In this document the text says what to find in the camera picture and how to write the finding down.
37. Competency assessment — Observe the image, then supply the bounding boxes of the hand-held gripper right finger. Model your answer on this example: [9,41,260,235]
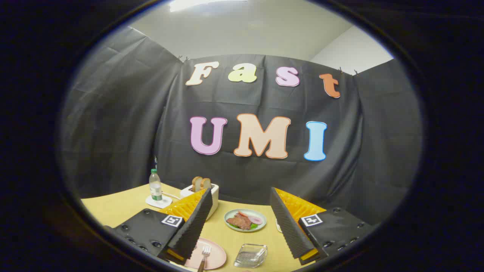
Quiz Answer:
[270,187,375,266]

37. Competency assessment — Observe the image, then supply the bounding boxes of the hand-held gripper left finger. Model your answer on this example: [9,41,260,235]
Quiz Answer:
[104,188,213,265]

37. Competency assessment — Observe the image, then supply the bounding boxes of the wooden handled fork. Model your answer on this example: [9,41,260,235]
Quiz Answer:
[197,246,211,272]

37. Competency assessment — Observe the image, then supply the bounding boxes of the pale green plate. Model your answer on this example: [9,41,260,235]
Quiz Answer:
[224,209,267,232]

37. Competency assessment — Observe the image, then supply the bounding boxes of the cream white toaster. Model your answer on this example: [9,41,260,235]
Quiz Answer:
[180,183,219,220]

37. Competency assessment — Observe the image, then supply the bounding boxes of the pink round plate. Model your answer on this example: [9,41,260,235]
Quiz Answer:
[185,238,227,270]

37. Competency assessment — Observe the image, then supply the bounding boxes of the brown meat slices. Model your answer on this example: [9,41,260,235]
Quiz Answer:
[227,213,252,230]

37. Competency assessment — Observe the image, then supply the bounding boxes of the white square coaster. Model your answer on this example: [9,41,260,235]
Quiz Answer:
[146,195,172,209]

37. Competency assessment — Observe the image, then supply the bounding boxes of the clear plastic water bottle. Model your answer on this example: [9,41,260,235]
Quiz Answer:
[149,169,163,202]

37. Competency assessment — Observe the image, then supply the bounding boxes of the metal wire basket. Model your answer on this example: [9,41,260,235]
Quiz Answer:
[234,244,268,269]

